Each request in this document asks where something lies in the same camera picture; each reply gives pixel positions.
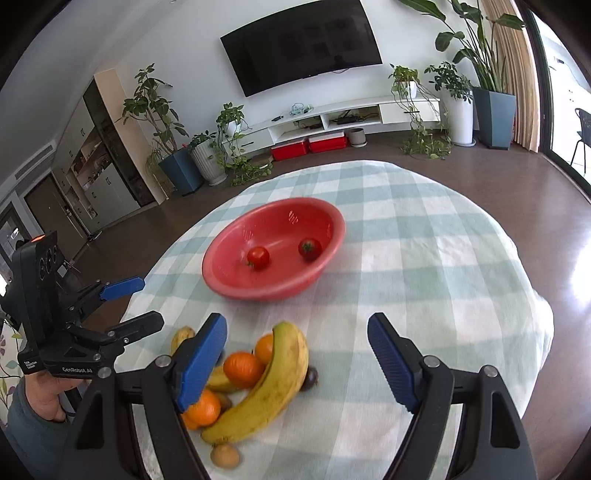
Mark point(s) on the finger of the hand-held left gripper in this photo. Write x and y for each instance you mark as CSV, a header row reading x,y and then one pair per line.
x,y
122,287
138,323

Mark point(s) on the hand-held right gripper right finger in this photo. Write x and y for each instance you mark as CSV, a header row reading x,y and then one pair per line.
x,y
392,360

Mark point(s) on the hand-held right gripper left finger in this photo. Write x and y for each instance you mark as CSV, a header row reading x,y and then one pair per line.
x,y
203,364

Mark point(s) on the brown-spotted banana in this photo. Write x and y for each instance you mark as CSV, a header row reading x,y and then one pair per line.
x,y
182,339

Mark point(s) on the orange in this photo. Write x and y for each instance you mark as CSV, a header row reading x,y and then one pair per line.
x,y
265,348
244,369
207,408

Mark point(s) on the large yellow banana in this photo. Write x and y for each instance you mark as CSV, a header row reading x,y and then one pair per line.
x,y
272,387

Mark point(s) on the dark cherry with stem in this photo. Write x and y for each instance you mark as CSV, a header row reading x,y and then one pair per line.
x,y
310,377

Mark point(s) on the red plastic bowl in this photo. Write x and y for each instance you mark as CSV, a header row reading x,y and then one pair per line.
x,y
272,221

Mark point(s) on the person's left forearm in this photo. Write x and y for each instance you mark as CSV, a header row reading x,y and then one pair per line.
x,y
23,438

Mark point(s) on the person's left hand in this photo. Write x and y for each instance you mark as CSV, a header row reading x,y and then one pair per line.
x,y
41,397

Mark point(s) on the green checkered tablecloth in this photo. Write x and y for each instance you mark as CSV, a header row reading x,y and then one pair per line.
x,y
415,277

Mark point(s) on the brown door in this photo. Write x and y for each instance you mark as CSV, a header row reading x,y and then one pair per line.
x,y
46,212

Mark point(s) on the yellowish-brown kiwi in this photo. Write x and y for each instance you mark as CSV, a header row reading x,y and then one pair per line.
x,y
225,454

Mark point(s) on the red tomato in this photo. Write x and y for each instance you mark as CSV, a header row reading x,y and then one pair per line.
x,y
310,249
257,257

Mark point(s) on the tall plant dark blue pot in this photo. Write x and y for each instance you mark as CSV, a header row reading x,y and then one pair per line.
x,y
180,170

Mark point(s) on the plant in white ribbed pot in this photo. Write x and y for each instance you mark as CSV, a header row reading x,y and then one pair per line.
x,y
207,161

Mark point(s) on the trailing pothos white pot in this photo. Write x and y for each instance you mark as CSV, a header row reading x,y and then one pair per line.
x,y
231,120
406,83

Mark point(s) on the red storage box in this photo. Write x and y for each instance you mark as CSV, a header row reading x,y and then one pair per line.
x,y
290,150
328,141

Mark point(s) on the small grey pot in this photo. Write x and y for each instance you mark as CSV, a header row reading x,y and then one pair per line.
x,y
356,137

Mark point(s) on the black set-top box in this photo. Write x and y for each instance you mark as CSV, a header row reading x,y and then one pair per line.
x,y
346,120

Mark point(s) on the bushy plant tall white pot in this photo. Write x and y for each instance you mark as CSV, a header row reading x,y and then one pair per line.
x,y
459,122

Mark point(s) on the white television cabinet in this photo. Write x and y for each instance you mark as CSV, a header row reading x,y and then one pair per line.
x,y
369,110

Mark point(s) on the large-leaf plant grey-blue pot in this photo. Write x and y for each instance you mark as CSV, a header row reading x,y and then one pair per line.
x,y
494,117

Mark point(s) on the black patio chair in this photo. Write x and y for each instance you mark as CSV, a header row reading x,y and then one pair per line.
x,y
579,134

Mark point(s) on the beige curtain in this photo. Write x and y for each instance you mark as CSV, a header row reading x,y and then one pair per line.
x,y
512,69

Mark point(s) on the glass sliding door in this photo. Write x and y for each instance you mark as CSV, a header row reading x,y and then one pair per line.
x,y
558,92

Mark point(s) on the wall cabinet unit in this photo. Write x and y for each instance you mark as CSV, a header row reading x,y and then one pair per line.
x,y
111,152

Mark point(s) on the black wall television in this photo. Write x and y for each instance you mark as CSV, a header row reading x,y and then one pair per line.
x,y
300,41

